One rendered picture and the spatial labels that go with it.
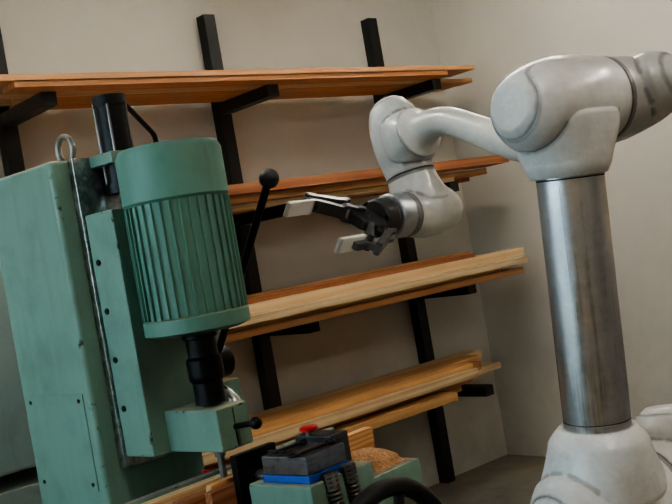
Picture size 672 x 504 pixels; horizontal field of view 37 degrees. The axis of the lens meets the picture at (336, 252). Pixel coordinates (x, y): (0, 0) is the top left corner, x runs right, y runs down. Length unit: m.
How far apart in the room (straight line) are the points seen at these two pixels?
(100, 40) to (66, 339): 2.69
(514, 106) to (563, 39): 3.66
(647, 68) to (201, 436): 0.90
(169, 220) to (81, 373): 0.34
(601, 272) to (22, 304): 1.02
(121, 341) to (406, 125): 0.69
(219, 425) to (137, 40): 2.99
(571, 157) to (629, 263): 3.52
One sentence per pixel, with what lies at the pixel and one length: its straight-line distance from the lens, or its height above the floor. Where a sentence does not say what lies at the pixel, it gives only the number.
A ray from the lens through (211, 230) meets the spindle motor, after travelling 1.61.
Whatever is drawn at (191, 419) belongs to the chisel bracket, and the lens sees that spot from 1.69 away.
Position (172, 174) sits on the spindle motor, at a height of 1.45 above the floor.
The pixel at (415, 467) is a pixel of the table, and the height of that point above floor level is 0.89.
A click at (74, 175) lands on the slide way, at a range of 1.78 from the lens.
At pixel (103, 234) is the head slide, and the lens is 1.73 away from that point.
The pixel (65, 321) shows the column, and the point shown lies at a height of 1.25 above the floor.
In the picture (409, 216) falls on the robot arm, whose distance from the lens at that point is 1.92.
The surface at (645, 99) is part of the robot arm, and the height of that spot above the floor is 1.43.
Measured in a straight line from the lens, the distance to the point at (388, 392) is 4.44.
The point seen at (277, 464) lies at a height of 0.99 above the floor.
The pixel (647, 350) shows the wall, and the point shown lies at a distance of 5.00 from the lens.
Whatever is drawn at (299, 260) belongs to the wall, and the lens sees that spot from 4.72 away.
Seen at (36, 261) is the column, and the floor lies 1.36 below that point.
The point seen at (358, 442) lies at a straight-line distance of 1.93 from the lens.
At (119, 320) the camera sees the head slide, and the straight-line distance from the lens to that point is 1.73.
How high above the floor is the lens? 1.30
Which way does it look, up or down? level
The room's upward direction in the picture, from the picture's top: 10 degrees counter-clockwise
